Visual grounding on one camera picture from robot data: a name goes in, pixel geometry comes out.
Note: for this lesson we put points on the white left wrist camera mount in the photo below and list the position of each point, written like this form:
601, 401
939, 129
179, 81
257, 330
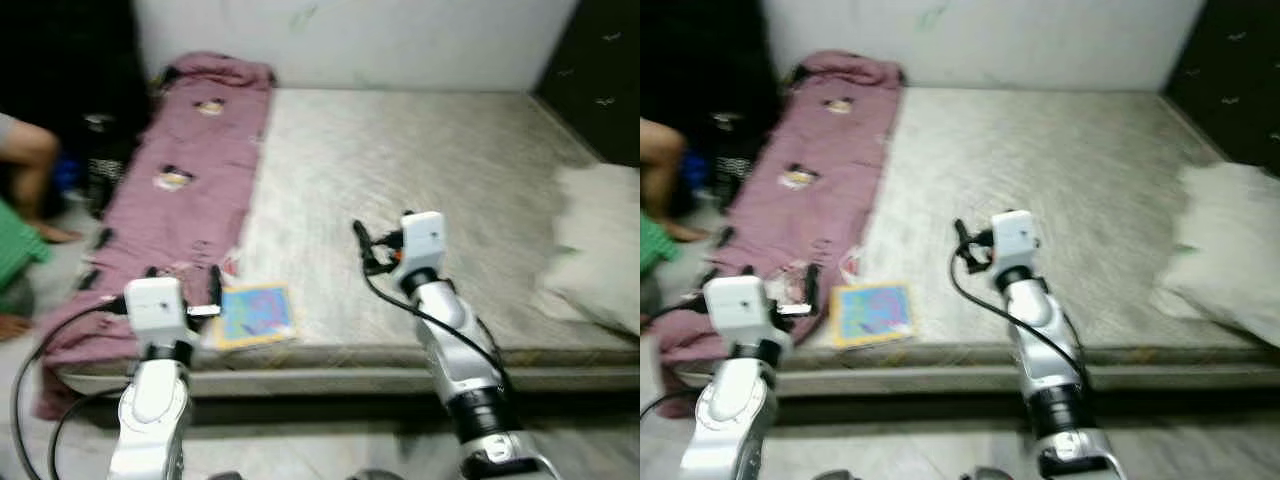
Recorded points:
155, 308
742, 308

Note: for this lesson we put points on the black tufted headboard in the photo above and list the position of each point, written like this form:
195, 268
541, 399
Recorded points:
1235, 70
600, 70

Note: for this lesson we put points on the grey right robot leg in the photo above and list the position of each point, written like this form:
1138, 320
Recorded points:
375, 474
988, 473

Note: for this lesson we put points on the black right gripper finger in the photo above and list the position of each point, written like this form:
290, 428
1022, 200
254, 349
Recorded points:
963, 243
365, 245

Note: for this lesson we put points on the grey left robot leg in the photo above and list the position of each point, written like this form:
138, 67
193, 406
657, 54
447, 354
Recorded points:
222, 475
838, 475

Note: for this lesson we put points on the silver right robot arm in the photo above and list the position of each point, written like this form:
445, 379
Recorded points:
460, 350
1045, 350

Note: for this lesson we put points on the pink cartoon print blanket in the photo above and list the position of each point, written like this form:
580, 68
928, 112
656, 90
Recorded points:
815, 150
190, 150

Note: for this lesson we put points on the grey robot leg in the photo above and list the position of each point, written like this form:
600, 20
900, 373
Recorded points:
222, 475
375, 474
838, 475
988, 473

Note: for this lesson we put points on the person in dark shirt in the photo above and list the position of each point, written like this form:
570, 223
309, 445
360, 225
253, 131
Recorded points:
665, 160
25, 150

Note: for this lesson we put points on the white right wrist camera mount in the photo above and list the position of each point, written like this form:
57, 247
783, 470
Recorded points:
1015, 240
423, 240

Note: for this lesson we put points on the grey quilted mattress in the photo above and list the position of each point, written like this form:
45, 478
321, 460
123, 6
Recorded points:
400, 170
1030, 170

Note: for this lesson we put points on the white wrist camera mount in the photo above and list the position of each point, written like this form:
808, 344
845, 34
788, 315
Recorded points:
155, 308
423, 240
1015, 240
742, 308

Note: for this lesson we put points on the red white snack packet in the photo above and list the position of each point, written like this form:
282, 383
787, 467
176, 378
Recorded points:
230, 265
855, 264

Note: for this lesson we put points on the black bag white lettering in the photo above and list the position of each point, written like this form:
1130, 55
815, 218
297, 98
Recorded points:
735, 160
105, 160

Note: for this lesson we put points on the blue plastic item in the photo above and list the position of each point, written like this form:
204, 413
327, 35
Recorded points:
67, 175
697, 170

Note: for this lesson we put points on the white pillow with green print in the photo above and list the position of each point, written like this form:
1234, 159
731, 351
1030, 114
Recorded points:
1225, 250
595, 250

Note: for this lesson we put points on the colourful children's picture book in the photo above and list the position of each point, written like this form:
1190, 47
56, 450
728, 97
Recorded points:
872, 315
255, 315

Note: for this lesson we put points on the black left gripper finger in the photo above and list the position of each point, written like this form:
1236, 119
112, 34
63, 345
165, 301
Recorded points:
812, 286
215, 288

